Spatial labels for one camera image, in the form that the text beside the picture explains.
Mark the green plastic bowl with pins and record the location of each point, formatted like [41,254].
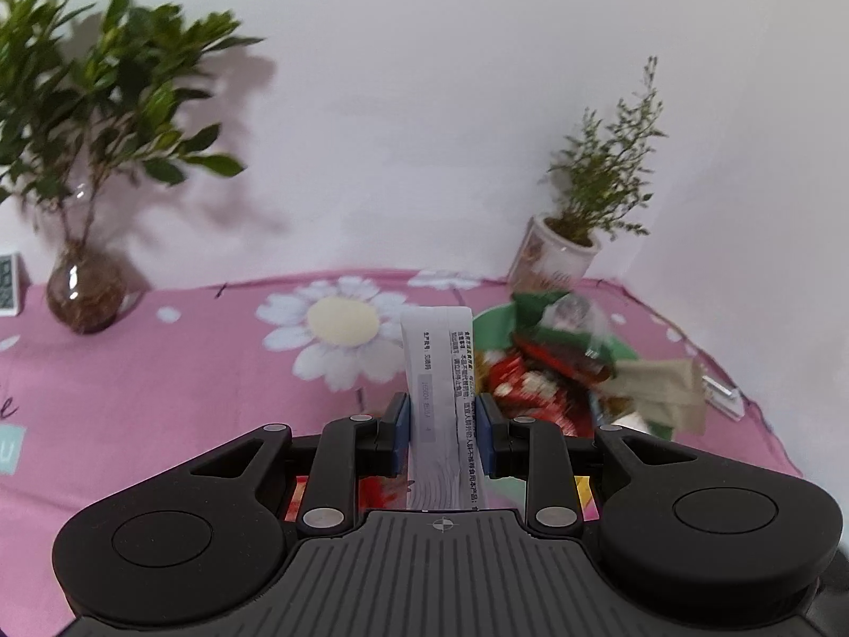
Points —
[494,325]

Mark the leafy plant in glass vase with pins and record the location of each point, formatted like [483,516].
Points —
[86,292]

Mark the small white packet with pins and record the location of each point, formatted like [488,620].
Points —
[723,398]

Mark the green and clear snack bag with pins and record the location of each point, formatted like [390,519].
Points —
[530,308]

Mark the white digital clock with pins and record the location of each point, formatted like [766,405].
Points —
[8,285]

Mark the thin plant in white pot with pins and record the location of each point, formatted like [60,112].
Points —
[557,255]

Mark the pink floral bedsheet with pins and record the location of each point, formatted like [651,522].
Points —
[166,398]

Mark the red candy packet with figures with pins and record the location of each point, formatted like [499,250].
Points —
[381,494]

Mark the white sachet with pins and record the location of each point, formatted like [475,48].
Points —
[438,378]

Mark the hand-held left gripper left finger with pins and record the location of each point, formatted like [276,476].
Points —
[400,434]

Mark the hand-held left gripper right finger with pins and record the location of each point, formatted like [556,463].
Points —
[486,434]

